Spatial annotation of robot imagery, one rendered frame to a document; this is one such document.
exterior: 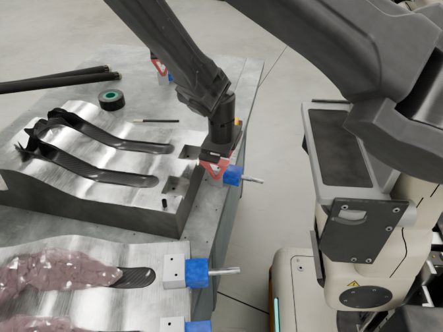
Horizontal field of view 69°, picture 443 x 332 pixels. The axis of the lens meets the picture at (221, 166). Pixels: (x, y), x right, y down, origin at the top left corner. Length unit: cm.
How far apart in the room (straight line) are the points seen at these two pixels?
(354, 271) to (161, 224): 39
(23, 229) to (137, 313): 36
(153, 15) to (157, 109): 66
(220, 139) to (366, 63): 48
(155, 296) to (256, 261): 106
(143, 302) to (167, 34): 42
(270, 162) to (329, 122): 145
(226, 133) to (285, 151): 148
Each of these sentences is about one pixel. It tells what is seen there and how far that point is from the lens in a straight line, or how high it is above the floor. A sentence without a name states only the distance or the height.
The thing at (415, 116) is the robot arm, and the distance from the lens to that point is 27.
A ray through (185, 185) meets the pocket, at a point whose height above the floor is 87.
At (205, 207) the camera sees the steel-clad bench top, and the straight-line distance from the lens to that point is 76.
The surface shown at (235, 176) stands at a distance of 77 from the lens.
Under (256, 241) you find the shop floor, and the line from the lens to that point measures 167.
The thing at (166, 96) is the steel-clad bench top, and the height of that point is 80.
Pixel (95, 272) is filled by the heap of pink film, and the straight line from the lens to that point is 60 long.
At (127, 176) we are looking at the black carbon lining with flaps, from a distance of 74.
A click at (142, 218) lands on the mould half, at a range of 69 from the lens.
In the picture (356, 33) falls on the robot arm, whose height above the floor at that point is 130.
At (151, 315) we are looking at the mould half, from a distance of 58.
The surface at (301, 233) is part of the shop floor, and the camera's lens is 173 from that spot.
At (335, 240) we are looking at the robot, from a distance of 56.
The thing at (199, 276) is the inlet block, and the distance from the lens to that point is 59.
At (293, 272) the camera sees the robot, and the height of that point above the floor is 28.
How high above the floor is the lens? 139
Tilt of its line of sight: 44 degrees down
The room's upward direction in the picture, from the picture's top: straight up
